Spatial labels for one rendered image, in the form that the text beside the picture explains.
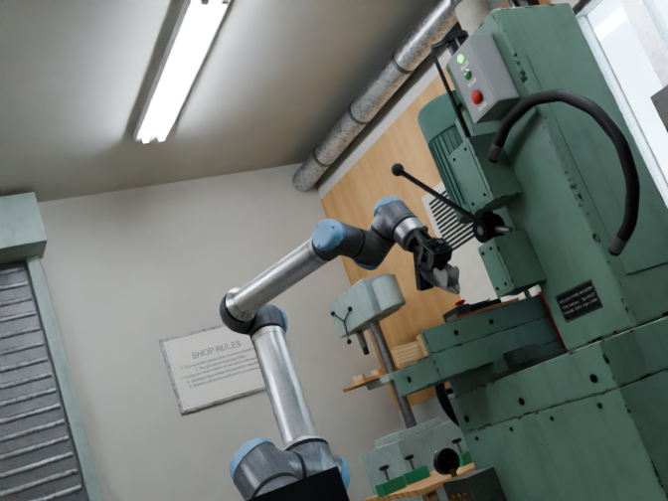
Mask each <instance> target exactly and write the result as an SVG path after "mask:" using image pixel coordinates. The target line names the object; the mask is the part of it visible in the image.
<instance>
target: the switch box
mask: <svg viewBox="0 0 668 501"><path fill-rule="evenodd" d="M459 54H463V56H464V62H463V63H462V64H461V63H460V62H459V61H458V59H457V57H458V55H459ZM466 61H468V63H469V64H468V65H467V66H466V67H465V68H464V70H463V71H462V70H461V66H462V65H463V64H464V63H465V62H466ZM448 63H449V66H450V68H451V70H452V73H453V75H454V77H455V80H456V82H457V84H458V87H459V89H460V91H461V94H462V96H463V98H464V101H465V103H466V105H467V108H468V110H469V112H470V115H471V117H472V119H473V122H474V123H475V124H476V123H482V122H487V121H493V120H496V119H497V118H498V117H499V116H500V115H502V114H503V113H504V112H505V111H506V110H507V109H508V108H509V107H510V106H511V105H512V104H513V103H514V102H515V101H516V100H518V99H519V98H520V95H519V93H518V91H517V89H516V87H515V85H514V82H513V80H512V78H511V76H510V73H509V71H508V69H507V67H506V64H505V62H504V60H503V58H502V56H501V53H500V51H499V49H498V47H497V44H496V42H495V40H494V38H493V35H492V34H491V33H489V34H480V35H471V36H469V37H468V38H467V39H466V41H465V42H464V43H463V44H462V45H461V47H460V48H459V49H458V50H457V51H456V52H455V54H454V55H453V56H452V57H451V58H450V60H449V61H448ZM466 69H470V70H471V72H472V78H471V80H469V81H468V80H467V79H466V78H465V77H464V72H465V70H466ZM474 77H475V78H476V82H475V83H474V84H473V85H472V86H471V87H469V86H468V84H469V83H470V82H471V81H472V79H473V78H474ZM476 89H477V90H479V91H480V93H481V101H480V103H479V104H474V103H473V102H472V99H471V94H472V92H473V91H474V90H476ZM484 101H486V103H487V104H486V105H485V106H484V107H483V108H482V109H481V110H480V111H479V109H478V107H479V106H480V105H481V104H482V103H483V102H484Z"/></svg>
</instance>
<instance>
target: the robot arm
mask: <svg viewBox="0 0 668 501"><path fill-rule="evenodd" d="M373 215H374V217H375V220H374V221H373V222H372V224H371V225H370V227H369V228H368V229H367V230H364V229H361V228H357V227H354V226H351V225H348V224H345V223H342V222H340V221H338V220H331V219H325V220H322V221H321V222H319V223H318V225H317V226H316V227H315V229H314V231H313V235H312V238H311V239H310V240H308V241H307V242H305V243H304V244H303V245H301V246H300V247H298V248H297V249H296V250H294V251H292V252H291V253H290V254H288V255H287V256H285V257H284V258H283V259H281V260H280V261H279V262H277V263H276V264H274V265H273V266H272V267H270V268H269V269H267V270H266V271H265V272H263V273H262V274H260V275H259V276H258V277H256V278H255V279H254V280H252V281H251V282H249V283H248V284H247V285H245V286H244V287H242V288H233V289H232V290H230V291H229V292H228V293H226V294H225V296H224V297H223V298H222V301H221V303H220V316H221V319H222V321H223V323H224V324H225V325H226V326H227V327H228V328H229V329H230V330H232V331H234V332H236V333H240V334H245V335H249V336H250V340H251V343H252V344H253V347H254V351H255V354H256V357H257V361H258V364H259V367H260V371H261V374H262V377H263V381H264V384H265V387H266V391H267V394H268V397H269V401H270V404H271V407H272V411H273V414H274V418H275V421H276V424H277V428H278V431H279V434H280V438H281V441H282V444H283V448H284V450H279V449H277V448H276V447H275V445H274V443H273V442H271V441H270V440H269V439H267V438H255V439H252V440H250V441H248V442H246V443H245V444H244V445H242V446H241V449H239V450H237V452H236V453H235V455H234V456H233V458H232V460H231V464H230V474H231V476H232V479H233V482H234V484H235V485H236V486H237V488H238V490H239V491H240V493H241V495H242V496H243V498H244V499H245V501H247V500H248V499H251V498H253V497H255V496H258V495H261V494H263V493H266V492H268V491H271V490H274V489H276V488H279V487H282V486H284V485H287V484H290V483H292V482H295V481H298V480H300V479H303V478H306V477H308V476H311V475H314V474H316V473H319V472H321V471H324V470H327V469H329V468H332V467H335V466H338V468H339V471H340V474H341V477H342V480H343V483H344V485H345V488H346V491H348V487H349V483H350V470H349V469H348V468H349V466H348V464H347V462H346V460H345V459H344V458H343V457H341V456H339V455H333V454H332V453H331V450H330V447H329V444H328V442H327V440H326V439H324V438H322V437H319V435H318V432H317V429H316V426H315V423H314V420H313V417H312V414H311V411H310V408H309V405H308V402H307V401H306V398H305V395H304V392H303V389H302V386H301V383H300V380H299V377H298V374H297V371H296V368H295V365H294V362H293V359H292V356H291V353H290V350H289V347H288V344H287V341H286V338H285V333H286V331H287V326H286V325H287V324H288V321H287V316H286V314H285V312H284V311H283V310H282V309H281V308H279V307H277V306H275V305H272V304H267V303H268V302H270V301H271V300H273V298H275V297H276V296H278V295H279V294H281V293H282V292H283V291H285V290H286V289H288V288H289V287H291V286H292V285H294V284H295V283H297V282H298V281H300V280H301V279H303V278H304V277H306V276H307V275H309V274H310V273H312V272H313V271H315V270H316V269H318V268H319V267H321V266H322V265H324V264H325V263H327V262H328V261H331V260H332V259H334V258H336V257H337V256H338V255H343V256H346V257H350V258H351V260H352V261H353V262H354V263H356V264H357V265H358V266H360V267H362V268H363V269H366V270H375V269H377V268H378V267H379V265H380V264H381V263H383V261H384V259H385V257H386V256H387V254H388V253H389V251H390V250H391V249H392V247H393V246H394V244H395V243H398V245H399V246H400V247H401V248H402V249H403V250H404V251H409V252H412V253H413V255H414V265H415V274H416V284H417V290H420V291H424V290H427V289H431V288H433V287H434V286H435V287H439V288H440V289H442V290H445V291H447V292H450V293H453V294H459V292H460V285H459V282H458V279H459V268H458V267H457V266H454V267H452V265H450V264H448V262H449V261H450V260H451V257H452V252H453V248H452V246H451V245H450V244H449V243H448V242H447V241H446V240H445V239H444V238H438V237H435V238H433V237H431V236H430V235H429V234H428V227H427V226H425V225H424V224H423V223H422V222H421V221H420V220H419V219H418V217H417V216H416V215H415V214H414V213H413V212H412V211H411V210H410V209H409V207H408V206H407V205H406V203H405V202H404V201H402V200H401V199H400V198H399V197H397V196H387V197H385V198H383V199H381V200H380V201H379V202H378V203H377V204H376V205H375V207H374V209H373Z"/></svg>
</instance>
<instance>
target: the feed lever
mask: <svg viewBox="0 0 668 501"><path fill-rule="evenodd" d="M391 171H392V173H393V175H395V176H403V177H405V178H407V179H408V180H410V181H411V182H413V183H414V184H416V185H417V186H419V187H420V188H422V189H423V190H425V191H427V192H428V193H430V194H431V195H433V196H434V197H436V198H437V199H438V200H439V201H441V202H443V203H444V204H446V205H447V206H449V207H450V208H452V209H453V210H455V211H456V212H458V213H459V214H461V215H463V216H464V217H466V218H467V219H469V220H470V221H472V222H473V226H472V230H473V234H474V236H475V237H476V239H477V240H478V241H479V242H480V243H482V244H485V243H487V242H488V241H489V240H491V239H492V238H494V237H498V236H502V235H505V234H510V233H512V232H513V229H512V228H511V227H507V226H505V224H504V221H503V219H502V218H501V217H500V216H499V215H497V214H491V215H487V216H483V217H479V218H477V217H475V216H474V215H472V214H471V213H469V212H467V211H466V210H464V209H463V208H461V207H460V206H458V205H457V204H455V203H453V202H452V201H450V200H449V199H447V198H446V197H444V196H442V195H441V194H439V193H438V192H436V191H435V190H433V189H431V188H430V187H429V186H428V185H426V184H425V183H423V182H421V181H420V180H418V179H417V178H415V177H414V176H412V175H410V174H409V173H407V172H406V171H405V168H404V166H403V165H402V164H400V163H396V164H394V165H393V166H392V169H391Z"/></svg>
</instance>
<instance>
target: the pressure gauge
mask: <svg viewBox="0 0 668 501"><path fill-rule="evenodd" d="M432 465H433V468H434V470H435V471H436V472H437V473H439V474H441V475H448V474H450V475H451V477H452V478H454V477H456V476H458V475H457V472H456V470H457V469H458V467H459V457H458V455H457V453H456V452H455V451H454V450H453V449H451V448H444V449H439V450H438V451H436V452H435V453H434V455H433V457H432Z"/></svg>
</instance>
